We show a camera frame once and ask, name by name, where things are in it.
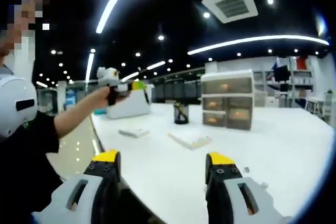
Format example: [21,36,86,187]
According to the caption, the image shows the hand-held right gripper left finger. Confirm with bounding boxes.
[31,150,122,224]

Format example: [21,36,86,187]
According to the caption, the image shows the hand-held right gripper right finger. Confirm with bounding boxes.
[205,152,292,224]

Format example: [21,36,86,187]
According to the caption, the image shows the thick white sticky note pad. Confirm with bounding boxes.
[167,132,213,152]

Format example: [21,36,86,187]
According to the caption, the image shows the white desk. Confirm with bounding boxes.
[89,102,333,224]

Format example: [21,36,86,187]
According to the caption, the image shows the person's left hand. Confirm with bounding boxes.
[90,87,112,109]

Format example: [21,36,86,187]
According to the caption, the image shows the white plastic storage box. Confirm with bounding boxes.
[106,83,153,120]

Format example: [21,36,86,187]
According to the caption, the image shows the black mesh pen holder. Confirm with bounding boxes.
[173,102,190,125]

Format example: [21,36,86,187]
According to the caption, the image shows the blue standing banner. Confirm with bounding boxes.
[65,89,76,111]

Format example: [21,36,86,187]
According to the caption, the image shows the long ceiling light strip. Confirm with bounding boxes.
[96,0,139,35]

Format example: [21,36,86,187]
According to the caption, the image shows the white cabinet with brown drawers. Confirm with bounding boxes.
[201,69,255,131]

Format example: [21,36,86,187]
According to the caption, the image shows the white chest-worn device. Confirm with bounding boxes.
[0,73,38,138]

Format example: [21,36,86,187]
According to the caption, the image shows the ceiling air conditioner vent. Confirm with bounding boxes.
[201,0,259,24]

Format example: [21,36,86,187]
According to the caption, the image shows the curved ceiling light strip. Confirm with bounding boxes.
[187,35,330,56]

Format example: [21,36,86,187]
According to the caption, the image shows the black monitor by shelves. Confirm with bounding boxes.
[272,64,291,82]

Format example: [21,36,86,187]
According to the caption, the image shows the white storage shelves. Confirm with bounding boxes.
[253,56,316,108]

